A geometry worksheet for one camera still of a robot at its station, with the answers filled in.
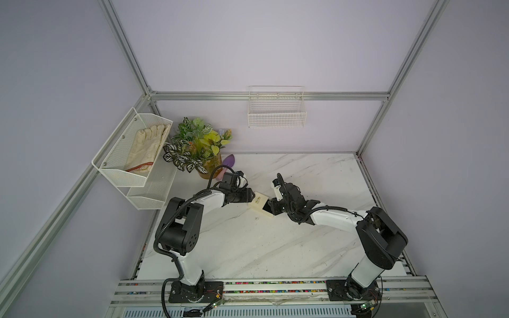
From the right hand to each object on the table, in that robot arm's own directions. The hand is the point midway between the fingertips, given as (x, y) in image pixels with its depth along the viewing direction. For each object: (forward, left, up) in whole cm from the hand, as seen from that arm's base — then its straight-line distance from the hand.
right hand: (272, 203), depth 91 cm
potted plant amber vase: (+27, +38, +13) cm, 48 cm away
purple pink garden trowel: (+33, +24, -6) cm, 42 cm away
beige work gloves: (+15, +53, +26) cm, 61 cm away
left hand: (+5, +11, -3) cm, 12 cm away
